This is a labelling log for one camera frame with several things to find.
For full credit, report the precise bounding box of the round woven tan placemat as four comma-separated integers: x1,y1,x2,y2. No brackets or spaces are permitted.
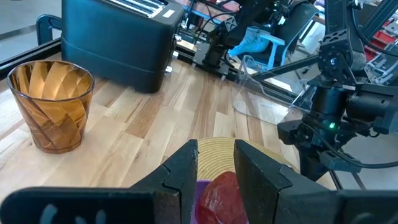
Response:
197,136,338,191

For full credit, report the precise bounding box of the purple plate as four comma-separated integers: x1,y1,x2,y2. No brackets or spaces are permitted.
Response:
190,179,249,224

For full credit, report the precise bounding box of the clear plastic tray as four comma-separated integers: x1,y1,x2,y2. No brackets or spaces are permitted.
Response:
231,54,315,126

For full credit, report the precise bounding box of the grey metal stand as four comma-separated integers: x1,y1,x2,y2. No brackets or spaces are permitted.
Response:
257,32,286,70

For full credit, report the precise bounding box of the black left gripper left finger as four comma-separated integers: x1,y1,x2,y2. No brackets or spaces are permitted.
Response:
0,138,200,224

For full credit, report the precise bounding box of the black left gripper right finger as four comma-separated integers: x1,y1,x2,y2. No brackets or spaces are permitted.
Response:
233,138,398,224

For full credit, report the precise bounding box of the black four-slot toaster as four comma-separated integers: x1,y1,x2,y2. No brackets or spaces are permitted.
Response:
60,0,186,95

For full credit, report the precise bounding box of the red apple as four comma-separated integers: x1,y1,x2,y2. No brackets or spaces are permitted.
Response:
195,170,250,224

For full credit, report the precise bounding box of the amber plastic cup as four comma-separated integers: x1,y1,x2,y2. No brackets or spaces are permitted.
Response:
6,59,96,155

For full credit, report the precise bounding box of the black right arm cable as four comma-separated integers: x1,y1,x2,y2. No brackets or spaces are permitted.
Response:
303,122,398,170

